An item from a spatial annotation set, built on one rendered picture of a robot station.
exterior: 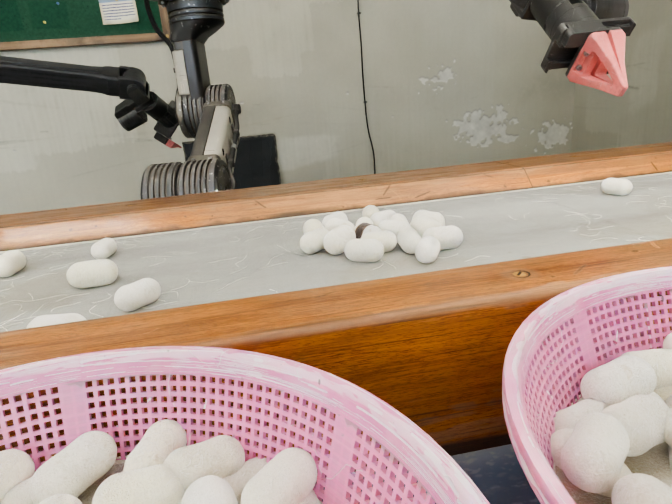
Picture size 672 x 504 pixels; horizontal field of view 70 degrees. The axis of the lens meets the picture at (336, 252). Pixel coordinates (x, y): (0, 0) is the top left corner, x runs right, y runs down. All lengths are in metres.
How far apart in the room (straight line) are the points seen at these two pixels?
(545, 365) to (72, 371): 0.20
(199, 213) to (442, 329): 0.40
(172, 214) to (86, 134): 1.99
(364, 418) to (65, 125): 2.48
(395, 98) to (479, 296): 2.36
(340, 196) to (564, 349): 0.40
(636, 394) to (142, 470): 0.20
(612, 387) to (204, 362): 0.17
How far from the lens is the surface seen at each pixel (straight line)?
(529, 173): 0.69
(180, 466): 0.20
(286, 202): 0.59
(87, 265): 0.43
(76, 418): 0.25
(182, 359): 0.22
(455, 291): 0.27
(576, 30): 0.71
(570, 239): 0.46
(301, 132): 2.50
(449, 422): 0.29
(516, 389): 0.18
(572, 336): 0.26
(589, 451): 0.20
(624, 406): 0.23
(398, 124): 2.61
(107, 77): 1.40
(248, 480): 0.21
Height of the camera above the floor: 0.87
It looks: 17 degrees down
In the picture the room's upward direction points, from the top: 5 degrees counter-clockwise
